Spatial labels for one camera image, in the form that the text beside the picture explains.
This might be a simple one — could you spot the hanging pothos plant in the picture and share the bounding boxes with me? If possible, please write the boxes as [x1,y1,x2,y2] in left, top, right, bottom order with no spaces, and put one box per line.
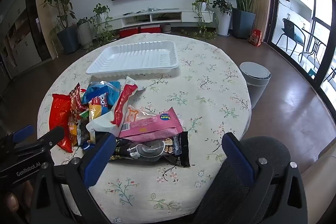
[192,0,218,39]

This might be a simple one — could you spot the black balcony chair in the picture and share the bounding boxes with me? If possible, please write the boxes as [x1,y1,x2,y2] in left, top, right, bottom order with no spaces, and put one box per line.
[276,18,306,56]

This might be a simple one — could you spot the light blue snack packet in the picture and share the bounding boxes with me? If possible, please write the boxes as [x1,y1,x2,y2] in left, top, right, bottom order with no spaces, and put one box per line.
[81,80,121,106]

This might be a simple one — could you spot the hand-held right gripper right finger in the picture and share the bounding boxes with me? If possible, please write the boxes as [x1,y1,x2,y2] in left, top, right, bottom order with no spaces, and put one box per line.
[221,132,308,224]

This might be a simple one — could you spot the red bag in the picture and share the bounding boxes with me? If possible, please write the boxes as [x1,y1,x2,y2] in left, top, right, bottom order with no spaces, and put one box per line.
[249,29,263,46]

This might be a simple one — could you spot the person's left hand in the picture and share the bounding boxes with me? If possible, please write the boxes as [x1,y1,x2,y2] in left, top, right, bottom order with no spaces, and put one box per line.
[0,181,33,224]

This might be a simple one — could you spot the black office chair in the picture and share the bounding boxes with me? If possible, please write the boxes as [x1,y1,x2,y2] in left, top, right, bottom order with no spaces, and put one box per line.
[193,136,292,224]

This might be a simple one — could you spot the bushy plant in white pot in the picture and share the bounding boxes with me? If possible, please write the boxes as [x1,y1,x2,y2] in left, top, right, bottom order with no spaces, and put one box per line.
[210,0,233,36]

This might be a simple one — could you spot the clear bun packet orange print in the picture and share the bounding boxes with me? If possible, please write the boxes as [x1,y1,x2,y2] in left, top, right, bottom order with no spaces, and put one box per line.
[123,105,158,130]

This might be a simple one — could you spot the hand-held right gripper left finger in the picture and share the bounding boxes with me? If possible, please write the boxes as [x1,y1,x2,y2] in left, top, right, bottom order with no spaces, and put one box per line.
[31,132,117,224]

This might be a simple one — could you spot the red and white snack packet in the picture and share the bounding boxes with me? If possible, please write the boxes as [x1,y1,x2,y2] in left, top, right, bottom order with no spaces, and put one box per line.
[86,76,146,142]

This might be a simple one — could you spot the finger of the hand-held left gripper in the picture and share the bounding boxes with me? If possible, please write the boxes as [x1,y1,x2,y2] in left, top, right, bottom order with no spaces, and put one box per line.
[12,125,34,144]
[16,126,65,154]

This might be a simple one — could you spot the black balcony table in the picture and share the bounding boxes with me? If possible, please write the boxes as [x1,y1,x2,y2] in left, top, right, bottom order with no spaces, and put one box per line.
[302,27,328,67]

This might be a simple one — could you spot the white television cabinet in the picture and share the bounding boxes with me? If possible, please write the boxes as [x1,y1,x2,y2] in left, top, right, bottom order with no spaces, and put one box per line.
[104,8,214,30]

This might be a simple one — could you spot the plant in ribbed white pot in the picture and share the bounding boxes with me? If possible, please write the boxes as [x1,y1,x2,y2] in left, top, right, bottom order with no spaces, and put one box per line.
[76,17,93,47]

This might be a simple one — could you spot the tall plant in blue pot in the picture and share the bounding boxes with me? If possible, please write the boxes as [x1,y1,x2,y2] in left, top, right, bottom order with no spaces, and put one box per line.
[41,0,79,54]

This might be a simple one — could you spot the trailing vine plant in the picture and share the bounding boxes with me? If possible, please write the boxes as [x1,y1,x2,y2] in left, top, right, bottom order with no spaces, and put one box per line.
[92,4,116,43]

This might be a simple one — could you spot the white trash can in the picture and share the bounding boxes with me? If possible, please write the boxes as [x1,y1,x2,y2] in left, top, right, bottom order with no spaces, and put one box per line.
[239,62,271,109]

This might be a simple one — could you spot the white plastic tray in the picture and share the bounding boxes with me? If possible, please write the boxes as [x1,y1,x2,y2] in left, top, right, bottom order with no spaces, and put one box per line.
[86,41,180,77]

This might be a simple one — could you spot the wooden wall cabinet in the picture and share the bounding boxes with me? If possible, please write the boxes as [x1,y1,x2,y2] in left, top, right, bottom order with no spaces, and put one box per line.
[0,0,51,80]

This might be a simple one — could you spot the orange-red snack packet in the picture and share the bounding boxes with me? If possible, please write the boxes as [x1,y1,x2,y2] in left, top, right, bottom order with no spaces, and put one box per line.
[49,93,76,153]

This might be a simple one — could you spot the pink snack packet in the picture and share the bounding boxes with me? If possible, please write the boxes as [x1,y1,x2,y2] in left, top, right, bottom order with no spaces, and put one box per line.
[119,107,184,142]

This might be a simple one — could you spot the red storage box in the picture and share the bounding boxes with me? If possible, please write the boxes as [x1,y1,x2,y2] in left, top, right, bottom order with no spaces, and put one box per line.
[140,25,160,34]
[119,27,139,38]

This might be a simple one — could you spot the black snack packet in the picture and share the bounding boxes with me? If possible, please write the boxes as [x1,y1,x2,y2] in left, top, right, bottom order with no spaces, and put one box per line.
[109,131,191,168]

